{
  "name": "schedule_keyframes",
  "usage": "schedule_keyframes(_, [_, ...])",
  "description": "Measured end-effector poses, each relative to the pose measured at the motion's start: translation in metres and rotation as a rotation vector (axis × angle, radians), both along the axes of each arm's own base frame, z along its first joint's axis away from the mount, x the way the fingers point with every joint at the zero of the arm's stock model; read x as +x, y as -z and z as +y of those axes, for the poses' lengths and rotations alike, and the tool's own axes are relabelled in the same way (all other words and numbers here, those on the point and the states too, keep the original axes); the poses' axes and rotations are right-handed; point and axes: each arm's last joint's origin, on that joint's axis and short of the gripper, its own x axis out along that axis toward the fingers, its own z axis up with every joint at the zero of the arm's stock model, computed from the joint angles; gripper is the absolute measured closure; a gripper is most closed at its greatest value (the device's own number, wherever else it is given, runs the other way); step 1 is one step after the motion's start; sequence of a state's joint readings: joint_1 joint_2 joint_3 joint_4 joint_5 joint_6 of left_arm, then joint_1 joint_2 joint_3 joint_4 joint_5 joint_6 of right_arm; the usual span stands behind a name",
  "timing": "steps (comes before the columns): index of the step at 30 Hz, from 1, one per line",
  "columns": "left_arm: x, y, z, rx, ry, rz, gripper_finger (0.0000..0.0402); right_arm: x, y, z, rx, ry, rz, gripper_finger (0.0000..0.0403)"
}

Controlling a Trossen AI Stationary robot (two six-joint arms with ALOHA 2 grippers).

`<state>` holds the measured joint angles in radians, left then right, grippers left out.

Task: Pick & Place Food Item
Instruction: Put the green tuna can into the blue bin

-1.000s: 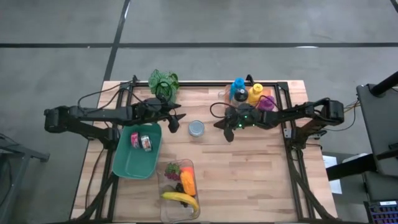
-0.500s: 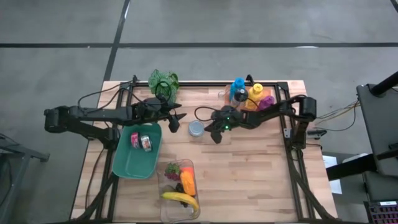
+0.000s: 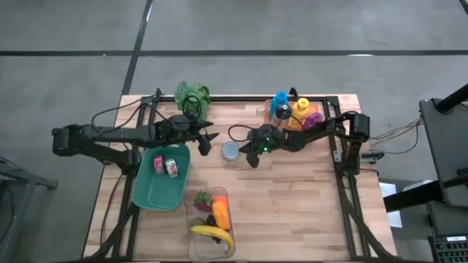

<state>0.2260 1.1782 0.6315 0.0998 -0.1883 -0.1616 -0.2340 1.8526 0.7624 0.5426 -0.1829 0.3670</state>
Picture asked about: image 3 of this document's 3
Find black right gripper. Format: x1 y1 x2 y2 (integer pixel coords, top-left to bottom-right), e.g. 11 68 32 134
238 123 284 169

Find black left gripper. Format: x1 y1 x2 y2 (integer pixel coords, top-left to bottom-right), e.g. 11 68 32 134
156 114 221 157

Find tin can green label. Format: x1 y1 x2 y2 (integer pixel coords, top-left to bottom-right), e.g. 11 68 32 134
221 141 241 162

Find tall silver tin can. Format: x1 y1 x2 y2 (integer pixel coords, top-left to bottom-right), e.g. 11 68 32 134
164 158 180 180

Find clear bottle with black cap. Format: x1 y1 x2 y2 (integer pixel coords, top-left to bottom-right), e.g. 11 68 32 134
272 103 294 127

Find tin can red label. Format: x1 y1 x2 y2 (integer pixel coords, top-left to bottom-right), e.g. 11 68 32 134
153 155 166 175

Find blue squeeze bottle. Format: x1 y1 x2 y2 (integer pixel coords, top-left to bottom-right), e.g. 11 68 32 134
269 91 290 120

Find red grapes with green leaf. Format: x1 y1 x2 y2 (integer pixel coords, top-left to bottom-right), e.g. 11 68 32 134
192 190 214 213

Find yellow squeeze bottle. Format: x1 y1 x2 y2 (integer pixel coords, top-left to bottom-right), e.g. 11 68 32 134
288 97 312 129

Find orange plush carrot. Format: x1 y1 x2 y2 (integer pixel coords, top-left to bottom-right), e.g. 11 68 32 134
211 199 232 231

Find purple squeeze bottle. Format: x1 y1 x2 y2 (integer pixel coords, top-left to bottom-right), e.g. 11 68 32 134
302 111 325 131

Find green plastic bin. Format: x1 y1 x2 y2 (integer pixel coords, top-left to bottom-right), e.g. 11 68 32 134
131 143 192 212

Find dark blue toy grapes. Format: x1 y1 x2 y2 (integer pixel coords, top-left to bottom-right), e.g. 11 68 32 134
205 214 224 245

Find yellow toy banana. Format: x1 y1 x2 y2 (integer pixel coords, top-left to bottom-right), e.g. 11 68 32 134
188 224 235 251

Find orange translucent plastic bin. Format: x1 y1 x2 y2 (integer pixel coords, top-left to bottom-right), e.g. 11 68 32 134
255 96 327 133

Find green leafy plant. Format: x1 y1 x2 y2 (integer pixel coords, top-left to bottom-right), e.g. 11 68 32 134
173 80 212 113

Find clear plastic container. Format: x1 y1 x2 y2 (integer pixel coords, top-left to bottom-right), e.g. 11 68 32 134
184 186 237 262

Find white paper sheet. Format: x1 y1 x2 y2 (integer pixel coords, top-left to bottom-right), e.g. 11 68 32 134
378 181 403 229

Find grey metal furniture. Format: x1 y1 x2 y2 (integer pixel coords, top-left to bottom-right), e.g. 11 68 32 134
0 160 59 263

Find black equipment cart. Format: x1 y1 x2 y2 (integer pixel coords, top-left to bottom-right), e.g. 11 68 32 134
383 83 468 238

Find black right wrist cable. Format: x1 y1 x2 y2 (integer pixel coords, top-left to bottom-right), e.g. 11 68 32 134
227 124 257 142

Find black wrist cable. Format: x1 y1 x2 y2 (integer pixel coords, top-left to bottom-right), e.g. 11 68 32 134
227 124 257 142
181 94 203 122

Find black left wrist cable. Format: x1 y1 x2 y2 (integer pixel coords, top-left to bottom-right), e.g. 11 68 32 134
181 94 203 122

